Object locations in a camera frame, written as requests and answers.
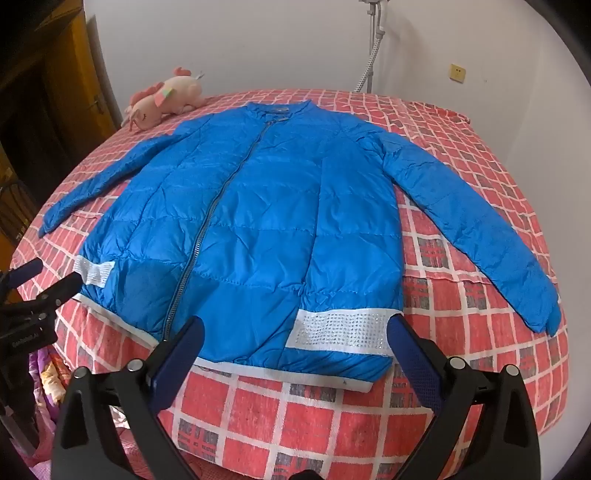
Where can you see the pink plush toy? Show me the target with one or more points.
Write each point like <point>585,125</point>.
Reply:
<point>159,99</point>

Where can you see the black metal rack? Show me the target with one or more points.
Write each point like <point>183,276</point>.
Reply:
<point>10,205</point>

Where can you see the colourful patterned cloth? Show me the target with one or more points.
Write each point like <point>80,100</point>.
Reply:
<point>48,374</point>

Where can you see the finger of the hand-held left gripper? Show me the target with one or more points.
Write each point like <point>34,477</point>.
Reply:
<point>60,289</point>
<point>27,270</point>

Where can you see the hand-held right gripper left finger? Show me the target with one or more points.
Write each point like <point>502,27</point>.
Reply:
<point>178,357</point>

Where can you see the bed with red plaid blanket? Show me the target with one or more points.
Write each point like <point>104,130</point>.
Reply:
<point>461,286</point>

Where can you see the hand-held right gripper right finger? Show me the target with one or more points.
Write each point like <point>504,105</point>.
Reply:
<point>415,364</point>

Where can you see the blue quilted jacket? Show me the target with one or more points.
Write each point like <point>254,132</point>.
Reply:
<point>277,221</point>

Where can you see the yellow wall socket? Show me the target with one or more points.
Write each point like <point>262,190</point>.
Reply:
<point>457,71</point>

